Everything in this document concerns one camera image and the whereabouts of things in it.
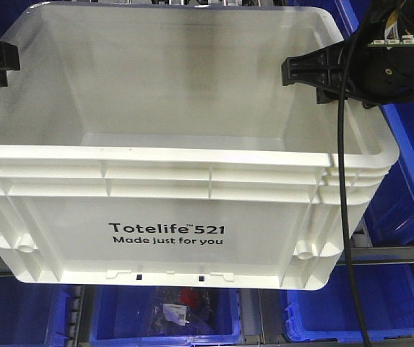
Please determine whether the blue bin lower middle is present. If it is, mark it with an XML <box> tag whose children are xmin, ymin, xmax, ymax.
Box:
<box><xmin>90</xmin><ymin>286</ymin><xmax>241</xmax><ymax>346</ymax></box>

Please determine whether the black cable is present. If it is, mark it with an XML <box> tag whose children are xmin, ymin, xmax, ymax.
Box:
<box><xmin>336</xmin><ymin>0</ymin><xmax>374</xmax><ymax>347</ymax></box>

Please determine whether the lower right roller track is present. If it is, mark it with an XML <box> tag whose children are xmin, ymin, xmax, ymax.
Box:
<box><xmin>239</xmin><ymin>288</ymin><xmax>264</xmax><ymax>346</ymax></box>

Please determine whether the white plastic Totelife crate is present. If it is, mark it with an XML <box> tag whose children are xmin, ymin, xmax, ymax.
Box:
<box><xmin>0</xmin><ymin>1</ymin><xmax>401</xmax><ymax>291</ymax></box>

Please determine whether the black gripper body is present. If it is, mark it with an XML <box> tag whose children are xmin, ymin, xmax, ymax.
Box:
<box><xmin>343</xmin><ymin>1</ymin><xmax>414</xmax><ymax>107</ymax></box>

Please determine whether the blue bin lower left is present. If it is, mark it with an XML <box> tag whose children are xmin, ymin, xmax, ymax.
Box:
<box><xmin>0</xmin><ymin>277</ymin><xmax>74</xmax><ymax>346</ymax></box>

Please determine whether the blue bin lower right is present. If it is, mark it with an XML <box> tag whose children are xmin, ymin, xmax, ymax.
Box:
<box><xmin>281</xmin><ymin>265</ymin><xmax>414</xmax><ymax>343</ymax></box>

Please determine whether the clear bag of parts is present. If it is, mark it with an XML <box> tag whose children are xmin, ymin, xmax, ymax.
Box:
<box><xmin>145</xmin><ymin>287</ymin><xmax>217</xmax><ymax>336</ymax></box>

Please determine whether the lower left roller track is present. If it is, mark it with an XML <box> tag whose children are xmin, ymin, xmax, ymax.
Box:
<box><xmin>65</xmin><ymin>285</ymin><xmax>86</xmax><ymax>347</ymax></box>

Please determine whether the metal shelf frame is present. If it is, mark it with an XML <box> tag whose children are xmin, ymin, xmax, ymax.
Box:
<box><xmin>0</xmin><ymin>241</ymin><xmax>414</xmax><ymax>279</ymax></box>

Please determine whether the roller track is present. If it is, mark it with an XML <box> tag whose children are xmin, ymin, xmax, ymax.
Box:
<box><xmin>239</xmin><ymin>288</ymin><xmax>264</xmax><ymax>346</ymax></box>
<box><xmin>65</xmin><ymin>285</ymin><xmax>86</xmax><ymax>347</ymax></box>

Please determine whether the blue plastic bin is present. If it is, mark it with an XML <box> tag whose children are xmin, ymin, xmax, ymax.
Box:
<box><xmin>332</xmin><ymin>0</ymin><xmax>414</xmax><ymax>247</ymax></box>

